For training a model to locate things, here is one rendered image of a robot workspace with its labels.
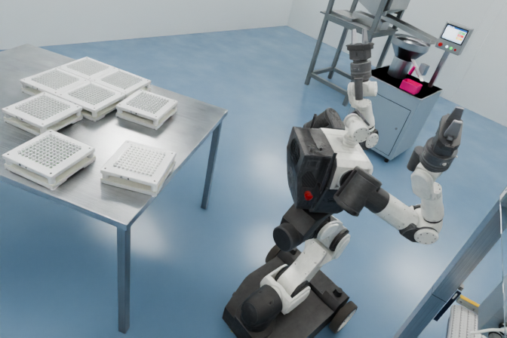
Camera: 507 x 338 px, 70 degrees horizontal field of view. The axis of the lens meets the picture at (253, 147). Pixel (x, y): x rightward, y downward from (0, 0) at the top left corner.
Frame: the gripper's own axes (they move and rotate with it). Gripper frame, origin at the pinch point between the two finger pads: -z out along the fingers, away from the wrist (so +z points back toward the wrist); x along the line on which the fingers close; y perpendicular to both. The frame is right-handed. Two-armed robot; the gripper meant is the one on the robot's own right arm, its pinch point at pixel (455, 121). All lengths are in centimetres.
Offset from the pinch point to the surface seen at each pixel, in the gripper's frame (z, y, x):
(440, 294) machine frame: 80, 22, -14
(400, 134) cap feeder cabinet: 204, 1, 179
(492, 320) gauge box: 41, 26, -32
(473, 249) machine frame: 56, 25, -4
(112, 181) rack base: 47, -115, -31
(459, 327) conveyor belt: 75, 28, -26
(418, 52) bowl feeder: 148, -5, 234
